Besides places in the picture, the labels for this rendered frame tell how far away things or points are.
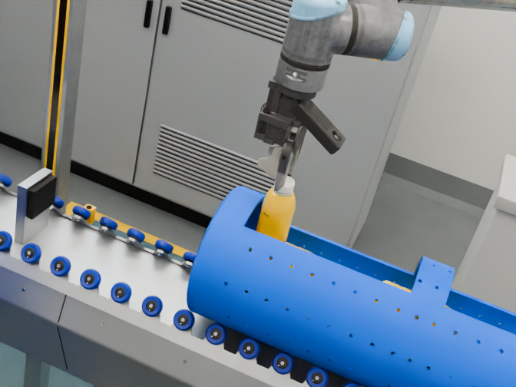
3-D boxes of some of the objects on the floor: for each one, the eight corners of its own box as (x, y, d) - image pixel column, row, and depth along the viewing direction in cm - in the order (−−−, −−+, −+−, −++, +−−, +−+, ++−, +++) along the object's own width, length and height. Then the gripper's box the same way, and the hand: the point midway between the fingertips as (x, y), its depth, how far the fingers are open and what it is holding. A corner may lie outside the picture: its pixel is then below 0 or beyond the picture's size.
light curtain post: (33, 382, 254) (78, -144, 168) (47, 389, 253) (101, -137, 166) (22, 394, 249) (63, -143, 163) (37, 401, 247) (87, -135, 161)
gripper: (282, 66, 139) (259, 163, 150) (262, 85, 129) (239, 186, 140) (325, 81, 137) (299, 177, 148) (307, 100, 128) (280, 203, 139)
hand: (285, 181), depth 143 cm, fingers closed on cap, 4 cm apart
